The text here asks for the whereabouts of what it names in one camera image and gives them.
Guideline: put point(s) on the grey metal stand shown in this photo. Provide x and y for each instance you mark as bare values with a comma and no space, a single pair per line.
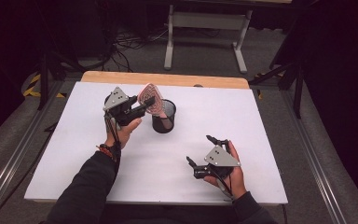
211,21

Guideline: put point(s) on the black mesh pen holder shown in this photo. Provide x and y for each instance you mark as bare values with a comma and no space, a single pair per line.
161,126

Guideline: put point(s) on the person's dark clothing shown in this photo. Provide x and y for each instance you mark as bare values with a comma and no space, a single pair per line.
167,215

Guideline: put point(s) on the person's left hand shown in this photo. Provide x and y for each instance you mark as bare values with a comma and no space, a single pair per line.
126,133

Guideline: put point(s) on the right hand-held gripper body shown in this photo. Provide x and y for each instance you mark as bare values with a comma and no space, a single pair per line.
222,157

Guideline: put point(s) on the aluminium floor rail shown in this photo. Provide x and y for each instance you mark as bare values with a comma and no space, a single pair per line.
313,161
15,155

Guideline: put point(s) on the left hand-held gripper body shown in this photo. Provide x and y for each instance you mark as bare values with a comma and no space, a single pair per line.
116,99

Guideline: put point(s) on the wooden table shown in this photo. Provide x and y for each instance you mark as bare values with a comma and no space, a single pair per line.
174,79

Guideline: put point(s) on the pink hairbrush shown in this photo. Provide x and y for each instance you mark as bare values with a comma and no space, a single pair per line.
150,93

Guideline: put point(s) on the black metal stand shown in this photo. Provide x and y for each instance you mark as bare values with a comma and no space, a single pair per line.
45,81
298,93

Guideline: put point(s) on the person's right hand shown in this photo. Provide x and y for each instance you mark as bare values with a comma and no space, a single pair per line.
237,180

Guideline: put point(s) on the white table mat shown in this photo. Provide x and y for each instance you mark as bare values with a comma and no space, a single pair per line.
155,155

